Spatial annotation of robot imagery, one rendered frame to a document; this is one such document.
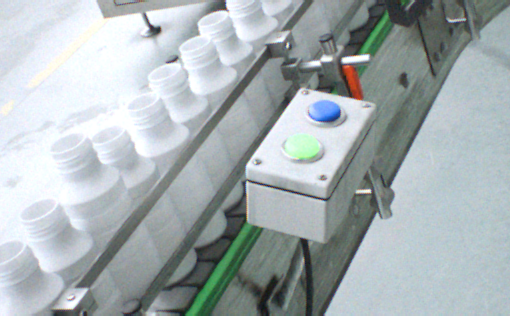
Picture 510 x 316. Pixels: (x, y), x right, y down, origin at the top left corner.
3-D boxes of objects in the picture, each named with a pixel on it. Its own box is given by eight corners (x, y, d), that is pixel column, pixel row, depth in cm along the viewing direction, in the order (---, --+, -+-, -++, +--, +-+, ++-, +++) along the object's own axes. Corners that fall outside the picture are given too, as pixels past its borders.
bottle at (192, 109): (250, 183, 118) (198, 52, 111) (239, 214, 113) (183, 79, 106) (201, 192, 120) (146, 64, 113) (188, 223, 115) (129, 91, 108)
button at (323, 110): (315, 107, 103) (315, 95, 102) (344, 114, 102) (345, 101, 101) (304, 124, 101) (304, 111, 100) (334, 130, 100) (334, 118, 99)
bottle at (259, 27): (315, 101, 130) (272, -22, 123) (300, 127, 126) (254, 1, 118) (271, 107, 133) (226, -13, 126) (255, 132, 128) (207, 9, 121)
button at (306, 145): (292, 141, 99) (292, 128, 98) (323, 148, 98) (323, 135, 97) (280, 159, 96) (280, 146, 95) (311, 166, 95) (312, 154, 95)
